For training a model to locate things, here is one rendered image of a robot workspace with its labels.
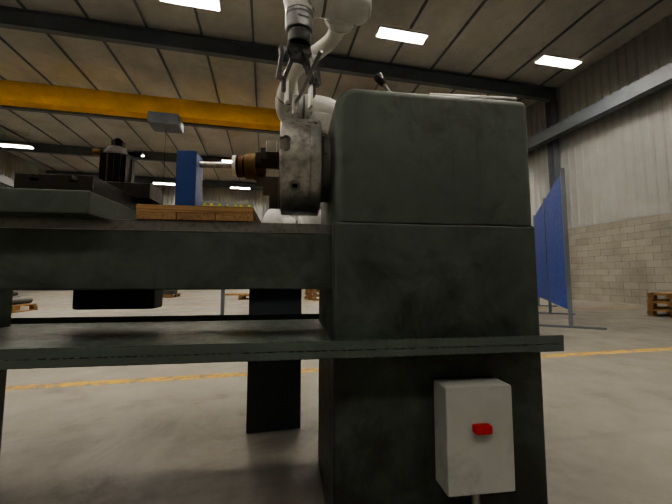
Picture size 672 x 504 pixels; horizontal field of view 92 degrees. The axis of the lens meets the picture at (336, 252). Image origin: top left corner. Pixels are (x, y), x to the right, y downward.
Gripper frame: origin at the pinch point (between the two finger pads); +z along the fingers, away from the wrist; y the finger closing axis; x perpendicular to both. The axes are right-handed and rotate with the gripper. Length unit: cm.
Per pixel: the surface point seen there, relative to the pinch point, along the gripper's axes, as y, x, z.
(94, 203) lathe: -54, -4, 38
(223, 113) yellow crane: 65, 1060, -370
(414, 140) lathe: 26.4, -26.6, 17.6
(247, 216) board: -17.9, -12.3, 40.2
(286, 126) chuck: -6.0, -7.6, 12.7
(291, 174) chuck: -5.1, -10.5, 27.3
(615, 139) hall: 1136, 464, -268
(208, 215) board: -27.7, -9.4, 40.2
